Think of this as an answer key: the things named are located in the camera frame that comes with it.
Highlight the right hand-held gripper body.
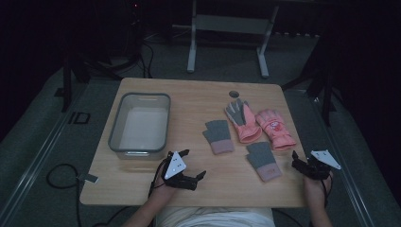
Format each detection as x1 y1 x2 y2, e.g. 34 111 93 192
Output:
299 148 342 182

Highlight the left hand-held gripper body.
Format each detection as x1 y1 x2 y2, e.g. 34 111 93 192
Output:
161 150 201 192

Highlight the pink glove with grey palm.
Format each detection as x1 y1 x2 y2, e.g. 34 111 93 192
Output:
224 97 263 145

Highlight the person's right hand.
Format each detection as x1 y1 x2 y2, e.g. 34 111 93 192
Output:
303 171 334 206

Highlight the person's left hand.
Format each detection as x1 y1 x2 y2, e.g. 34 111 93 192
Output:
149 175 178 206

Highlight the grey knit glove pink cuff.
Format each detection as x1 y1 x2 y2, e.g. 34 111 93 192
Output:
201 119 235 155
245 141 283 183

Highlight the pink glove with cartoon print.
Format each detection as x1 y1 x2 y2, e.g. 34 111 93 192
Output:
254 109 298 151

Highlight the person's white shirt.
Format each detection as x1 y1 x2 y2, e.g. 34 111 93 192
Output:
155 206 277 227

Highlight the black metal stand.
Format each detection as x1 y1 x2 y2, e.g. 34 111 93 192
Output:
281 31 340 128
61 51 144 114

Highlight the small grey metal clamp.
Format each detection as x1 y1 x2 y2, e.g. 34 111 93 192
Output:
76 172 99 184

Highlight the white metal stand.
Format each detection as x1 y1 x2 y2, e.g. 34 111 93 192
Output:
186 0 280 79

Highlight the metal floor rail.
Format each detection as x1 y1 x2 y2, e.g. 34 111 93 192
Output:
305 93 376 227
0 80 93 227

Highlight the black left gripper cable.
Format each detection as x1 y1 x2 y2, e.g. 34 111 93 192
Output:
147 156 169 199

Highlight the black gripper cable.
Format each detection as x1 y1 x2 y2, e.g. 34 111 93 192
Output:
147 156 169 199
319 177 333 210

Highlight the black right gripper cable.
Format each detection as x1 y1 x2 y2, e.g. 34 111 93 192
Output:
319 177 333 210

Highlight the black background cable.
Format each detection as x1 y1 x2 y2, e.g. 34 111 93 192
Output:
137 40 156 79

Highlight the black floor cable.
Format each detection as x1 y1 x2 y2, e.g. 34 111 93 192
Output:
45 163 83 227

